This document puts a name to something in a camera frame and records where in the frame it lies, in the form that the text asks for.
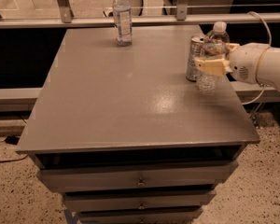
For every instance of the grey metal railing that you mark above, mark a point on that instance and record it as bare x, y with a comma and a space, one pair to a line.
95, 13

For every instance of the blue labelled plastic bottle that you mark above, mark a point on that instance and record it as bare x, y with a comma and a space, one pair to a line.
122, 14

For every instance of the silver redbull can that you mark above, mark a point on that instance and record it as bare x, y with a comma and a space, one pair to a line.
195, 46

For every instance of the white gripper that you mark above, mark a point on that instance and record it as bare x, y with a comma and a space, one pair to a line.
244, 62

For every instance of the grey drawer cabinet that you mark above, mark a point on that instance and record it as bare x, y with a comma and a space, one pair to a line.
104, 105

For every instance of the top grey drawer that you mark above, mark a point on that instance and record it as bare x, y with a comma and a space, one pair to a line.
138, 176

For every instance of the middle grey drawer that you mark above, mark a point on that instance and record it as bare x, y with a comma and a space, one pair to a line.
139, 200

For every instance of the grey drawer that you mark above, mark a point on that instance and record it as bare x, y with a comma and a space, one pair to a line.
146, 216
139, 200
138, 176

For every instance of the clear plastic water bottle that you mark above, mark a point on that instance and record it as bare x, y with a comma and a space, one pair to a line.
215, 46

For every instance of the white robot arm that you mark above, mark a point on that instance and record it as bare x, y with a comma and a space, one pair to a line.
269, 68

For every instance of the bottom grey drawer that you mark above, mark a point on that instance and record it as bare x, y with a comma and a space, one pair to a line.
146, 216

